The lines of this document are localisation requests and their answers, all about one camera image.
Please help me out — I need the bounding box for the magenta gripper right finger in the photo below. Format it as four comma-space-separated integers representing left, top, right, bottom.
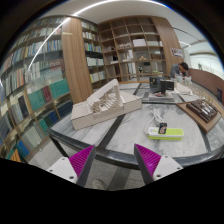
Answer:
134, 144, 182, 184

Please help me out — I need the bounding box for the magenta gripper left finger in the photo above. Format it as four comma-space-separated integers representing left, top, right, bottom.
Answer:
47, 145, 96, 187

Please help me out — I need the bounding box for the black charger plug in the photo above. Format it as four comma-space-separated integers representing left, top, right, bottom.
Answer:
158, 123, 167, 134

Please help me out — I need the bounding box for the green white power strip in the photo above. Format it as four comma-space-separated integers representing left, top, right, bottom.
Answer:
148, 127, 184, 140

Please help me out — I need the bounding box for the white architectural building model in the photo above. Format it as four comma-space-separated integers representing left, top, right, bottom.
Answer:
71, 79, 142, 130

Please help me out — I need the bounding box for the wooden board dark model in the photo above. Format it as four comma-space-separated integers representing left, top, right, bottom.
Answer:
176, 100, 221, 133

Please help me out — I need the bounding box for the black box on table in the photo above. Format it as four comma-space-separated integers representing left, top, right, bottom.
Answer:
160, 80, 174, 94

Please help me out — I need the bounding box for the small white paper model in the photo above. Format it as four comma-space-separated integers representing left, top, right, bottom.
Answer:
175, 83, 192, 95

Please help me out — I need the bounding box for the person in grey shirt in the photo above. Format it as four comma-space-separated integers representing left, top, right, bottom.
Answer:
169, 62, 189, 79

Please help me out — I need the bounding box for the glass-front bookcase with books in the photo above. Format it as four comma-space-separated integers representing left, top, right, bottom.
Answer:
0, 16, 107, 162

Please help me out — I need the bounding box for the wooden open shelf unit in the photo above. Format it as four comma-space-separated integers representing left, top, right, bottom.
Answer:
98, 16, 166, 82

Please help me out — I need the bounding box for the white power strip cable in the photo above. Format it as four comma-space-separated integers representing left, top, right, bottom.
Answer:
143, 108, 165, 133

